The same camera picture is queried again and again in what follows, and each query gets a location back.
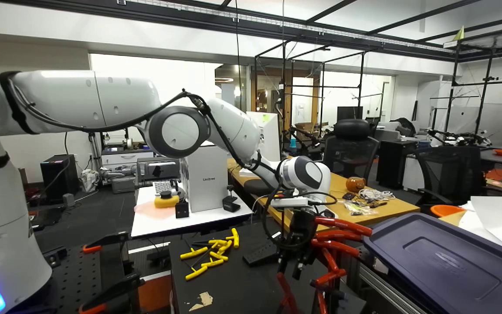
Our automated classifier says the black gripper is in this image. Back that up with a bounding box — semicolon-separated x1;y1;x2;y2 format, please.
275;207;320;282

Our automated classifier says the longest red T-handle wrench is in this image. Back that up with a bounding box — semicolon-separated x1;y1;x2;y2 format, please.
275;270;299;314

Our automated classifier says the black wedge wrench holder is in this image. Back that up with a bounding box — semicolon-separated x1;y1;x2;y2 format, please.
240;231;283;268

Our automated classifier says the small black device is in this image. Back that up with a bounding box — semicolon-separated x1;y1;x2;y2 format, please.
221;195;242;214

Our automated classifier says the pile of small parts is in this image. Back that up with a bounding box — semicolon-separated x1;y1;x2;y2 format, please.
339;186;391;217

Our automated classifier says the white board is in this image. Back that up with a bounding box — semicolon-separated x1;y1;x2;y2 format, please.
128;182;254;240

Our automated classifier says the torn paper scrap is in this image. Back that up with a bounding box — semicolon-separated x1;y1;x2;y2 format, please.
186;289;214;311

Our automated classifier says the light wooden desk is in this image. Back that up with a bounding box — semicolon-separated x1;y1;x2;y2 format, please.
224;151;421;242

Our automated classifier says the white box appliance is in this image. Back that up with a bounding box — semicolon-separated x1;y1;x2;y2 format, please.
179;140;229;214

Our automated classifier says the small black block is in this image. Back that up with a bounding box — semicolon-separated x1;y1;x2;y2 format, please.
174;196;189;219

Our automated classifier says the white computer monitor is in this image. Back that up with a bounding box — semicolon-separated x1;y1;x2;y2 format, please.
247;109;282;167

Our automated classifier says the black office chair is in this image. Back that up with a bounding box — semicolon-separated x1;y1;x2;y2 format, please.
320;118;379;181

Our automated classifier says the black bin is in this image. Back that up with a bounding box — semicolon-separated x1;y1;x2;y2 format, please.
374;137;409;189

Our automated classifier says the yellow tape roll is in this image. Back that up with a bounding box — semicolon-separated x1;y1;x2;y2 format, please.
153;193;181;210

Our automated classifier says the orange plastic container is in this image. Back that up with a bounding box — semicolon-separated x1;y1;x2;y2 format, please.
135;271;174;314

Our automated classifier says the dark storage bin lid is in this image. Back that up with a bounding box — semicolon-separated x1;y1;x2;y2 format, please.
362;210;502;314

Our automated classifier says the black computer monitor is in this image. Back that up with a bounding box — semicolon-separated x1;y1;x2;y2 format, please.
336;104;364;121

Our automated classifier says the orange plate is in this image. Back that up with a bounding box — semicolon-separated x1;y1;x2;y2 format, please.
428;202;466;219

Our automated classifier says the grey electronic box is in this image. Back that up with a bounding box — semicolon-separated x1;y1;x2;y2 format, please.
135;156;181;184

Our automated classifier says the white plastic sheet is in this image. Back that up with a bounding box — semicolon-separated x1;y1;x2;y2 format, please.
456;191;502;259

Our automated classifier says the small black framed screen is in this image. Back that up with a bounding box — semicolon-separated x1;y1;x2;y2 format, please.
99;128;130;153

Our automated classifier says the black cube box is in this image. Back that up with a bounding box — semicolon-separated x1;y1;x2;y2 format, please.
39;153;81;196

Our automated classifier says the red T-handle hex wrench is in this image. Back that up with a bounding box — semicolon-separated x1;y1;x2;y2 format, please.
310;229;369;247
313;214;374;236
310;266;348;289
313;289;330;314
313;238;362;259
318;249;344;275

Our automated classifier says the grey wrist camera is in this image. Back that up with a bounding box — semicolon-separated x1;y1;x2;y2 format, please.
269;195;313;209

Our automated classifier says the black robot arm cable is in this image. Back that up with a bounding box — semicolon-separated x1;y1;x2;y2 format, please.
0;67;299;249

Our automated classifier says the orange handled clamp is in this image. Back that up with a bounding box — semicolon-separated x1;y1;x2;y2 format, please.
78;301;109;314
79;242;102;256

